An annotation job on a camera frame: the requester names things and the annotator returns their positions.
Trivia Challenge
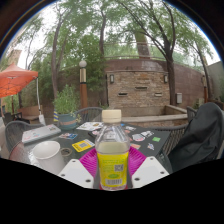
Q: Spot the white mug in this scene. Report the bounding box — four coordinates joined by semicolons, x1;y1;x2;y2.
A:
32;140;67;176

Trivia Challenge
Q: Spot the wooden bench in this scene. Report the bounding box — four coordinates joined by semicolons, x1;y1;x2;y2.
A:
17;104;44;123

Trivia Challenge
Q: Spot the black laptop with stickers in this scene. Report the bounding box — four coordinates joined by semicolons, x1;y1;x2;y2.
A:
88;123;171;158

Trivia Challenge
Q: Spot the black jacket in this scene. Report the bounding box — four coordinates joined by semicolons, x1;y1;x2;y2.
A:
166;101;224;174

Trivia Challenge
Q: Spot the small colourful sticker card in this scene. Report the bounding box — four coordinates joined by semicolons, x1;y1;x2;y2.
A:
58;132;79;140

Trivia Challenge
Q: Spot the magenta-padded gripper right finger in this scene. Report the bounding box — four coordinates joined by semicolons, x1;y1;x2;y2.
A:
127;145;171;190

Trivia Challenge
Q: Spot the dark wicker chair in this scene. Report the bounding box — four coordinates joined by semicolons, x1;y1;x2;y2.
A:
0;106;21;126

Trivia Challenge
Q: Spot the wooden lamp post with globe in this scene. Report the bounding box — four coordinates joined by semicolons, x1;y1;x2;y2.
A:
78;59;89;109

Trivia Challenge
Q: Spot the orange canopy tent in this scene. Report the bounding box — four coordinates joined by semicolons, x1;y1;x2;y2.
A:
0;63;46;126

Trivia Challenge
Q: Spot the yellow card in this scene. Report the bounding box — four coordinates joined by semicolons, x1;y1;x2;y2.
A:
71;138;96;153

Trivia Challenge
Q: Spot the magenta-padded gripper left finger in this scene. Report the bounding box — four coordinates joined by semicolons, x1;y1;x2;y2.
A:
57;147;99;190

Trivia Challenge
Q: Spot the white sticker sheet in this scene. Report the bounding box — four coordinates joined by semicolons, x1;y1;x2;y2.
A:
75;121;104;132

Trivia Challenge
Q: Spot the grey laptop with stickers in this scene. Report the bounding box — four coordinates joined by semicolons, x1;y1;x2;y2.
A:
21;123;63;145

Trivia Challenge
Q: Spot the green plant in blue pot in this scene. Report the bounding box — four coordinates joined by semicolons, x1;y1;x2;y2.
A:
53;84;82;131

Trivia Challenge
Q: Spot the clear bottle with yellow label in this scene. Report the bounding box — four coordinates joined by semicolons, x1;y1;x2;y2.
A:
94;109;131;192

